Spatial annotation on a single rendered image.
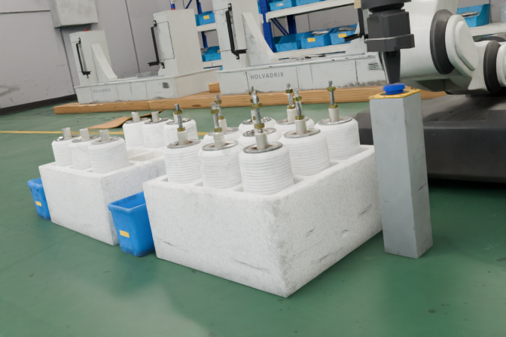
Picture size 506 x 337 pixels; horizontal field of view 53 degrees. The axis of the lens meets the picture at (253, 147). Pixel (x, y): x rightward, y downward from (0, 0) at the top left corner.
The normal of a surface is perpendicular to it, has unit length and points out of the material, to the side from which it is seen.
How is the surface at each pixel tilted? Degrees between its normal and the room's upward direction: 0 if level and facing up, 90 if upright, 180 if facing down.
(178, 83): 90
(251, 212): 90
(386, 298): 0
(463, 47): 90
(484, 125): 46
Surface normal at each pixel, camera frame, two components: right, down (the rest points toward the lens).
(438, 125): -0.57, -0.50
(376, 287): -0.15, -0.97
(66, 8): 0.74, 0.03
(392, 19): 0.14, 0.18
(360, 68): -0.65, 0.25
